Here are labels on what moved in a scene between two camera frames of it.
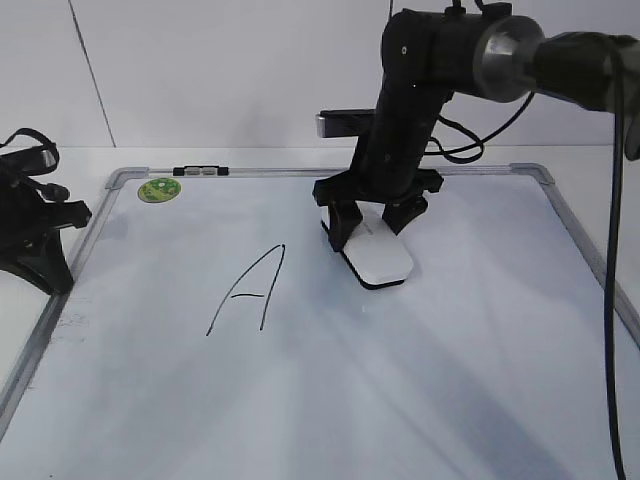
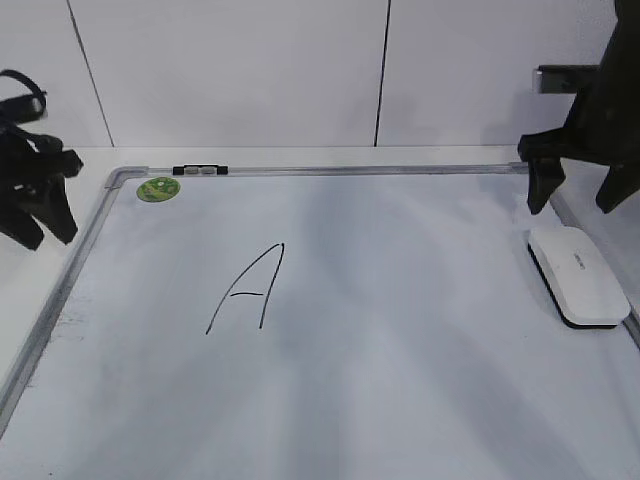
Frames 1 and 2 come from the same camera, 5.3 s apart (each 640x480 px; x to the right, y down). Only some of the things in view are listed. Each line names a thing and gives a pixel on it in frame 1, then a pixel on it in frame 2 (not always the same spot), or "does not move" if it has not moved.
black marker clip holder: [201, 170] does not move
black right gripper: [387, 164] to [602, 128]
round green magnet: [159, 190] does not move
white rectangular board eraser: [375, 254] to [577, 278]
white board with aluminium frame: [216, 336] does not move
